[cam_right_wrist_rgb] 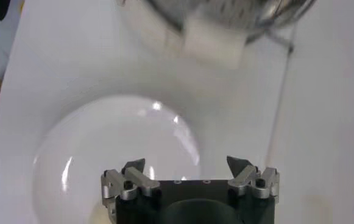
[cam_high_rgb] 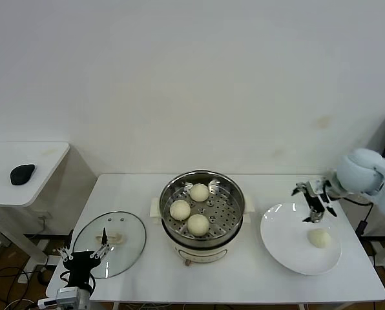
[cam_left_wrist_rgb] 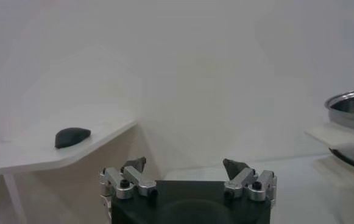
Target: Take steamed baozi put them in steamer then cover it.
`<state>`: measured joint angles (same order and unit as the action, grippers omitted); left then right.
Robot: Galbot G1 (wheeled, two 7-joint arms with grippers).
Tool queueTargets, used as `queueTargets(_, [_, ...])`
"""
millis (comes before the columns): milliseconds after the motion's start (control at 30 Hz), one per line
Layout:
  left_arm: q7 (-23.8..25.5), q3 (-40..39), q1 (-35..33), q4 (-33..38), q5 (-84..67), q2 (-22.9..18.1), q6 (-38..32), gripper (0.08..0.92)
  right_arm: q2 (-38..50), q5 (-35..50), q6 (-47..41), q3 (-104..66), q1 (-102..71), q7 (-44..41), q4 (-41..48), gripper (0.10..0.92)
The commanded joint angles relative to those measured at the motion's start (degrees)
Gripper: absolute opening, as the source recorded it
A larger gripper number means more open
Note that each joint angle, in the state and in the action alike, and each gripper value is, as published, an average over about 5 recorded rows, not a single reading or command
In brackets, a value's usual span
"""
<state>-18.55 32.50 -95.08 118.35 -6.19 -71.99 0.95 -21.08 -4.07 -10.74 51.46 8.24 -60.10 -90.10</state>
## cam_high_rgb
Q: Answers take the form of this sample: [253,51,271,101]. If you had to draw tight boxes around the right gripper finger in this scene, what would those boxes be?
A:
[291,182,309,196]
[302,209,324,224]

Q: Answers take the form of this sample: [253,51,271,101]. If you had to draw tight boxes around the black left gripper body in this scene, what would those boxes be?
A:
[63,252,101,288]

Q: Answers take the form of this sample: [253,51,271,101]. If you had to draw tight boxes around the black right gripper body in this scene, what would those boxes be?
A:
[305,193,328,216]

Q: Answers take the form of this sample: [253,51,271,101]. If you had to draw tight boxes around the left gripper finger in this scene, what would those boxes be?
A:
[57,229,74,261]
[89,227,111,259]

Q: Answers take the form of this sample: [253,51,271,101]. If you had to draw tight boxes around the white steamed baozi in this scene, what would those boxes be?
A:
[187,214,210,237]
[189,183,210,203]
[169,200,192,222]
[307,228,331,249]

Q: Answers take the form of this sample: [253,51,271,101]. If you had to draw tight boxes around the glass lid with cream handle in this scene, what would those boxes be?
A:
[72,211,147,280]

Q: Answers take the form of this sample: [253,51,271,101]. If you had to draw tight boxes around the perforated steel steamer basket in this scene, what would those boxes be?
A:
[149,170,256,242]

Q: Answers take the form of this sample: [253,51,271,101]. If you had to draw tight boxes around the brown round floor object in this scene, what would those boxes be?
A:
[37,269,53,285]

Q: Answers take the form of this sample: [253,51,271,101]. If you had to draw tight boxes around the white round plate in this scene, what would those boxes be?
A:
[260,202,342,276]

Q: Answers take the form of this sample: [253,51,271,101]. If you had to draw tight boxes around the white side table with mouse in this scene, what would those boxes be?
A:
[0,141,98,272]

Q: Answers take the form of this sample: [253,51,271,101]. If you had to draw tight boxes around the black computer mouse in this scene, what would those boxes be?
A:
[10,163,37,186]

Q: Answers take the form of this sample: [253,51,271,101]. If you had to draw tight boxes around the cream electric cooker base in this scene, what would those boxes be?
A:
[152,212,253,267]

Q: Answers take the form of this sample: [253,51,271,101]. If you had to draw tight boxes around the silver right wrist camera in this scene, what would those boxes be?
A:
[307,179,326,196]

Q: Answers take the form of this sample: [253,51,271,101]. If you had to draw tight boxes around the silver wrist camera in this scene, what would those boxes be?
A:
[37,286,90,309]
[307,179,326,196]

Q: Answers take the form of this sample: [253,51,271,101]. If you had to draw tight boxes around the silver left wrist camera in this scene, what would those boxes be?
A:
[37,286,90,309]

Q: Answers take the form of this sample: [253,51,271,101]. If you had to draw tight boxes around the black power cable with adapter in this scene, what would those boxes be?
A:
[355,203,374,238]

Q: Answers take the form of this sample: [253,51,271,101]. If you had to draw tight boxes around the black floor cable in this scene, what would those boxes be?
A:
[0,265,35,287]

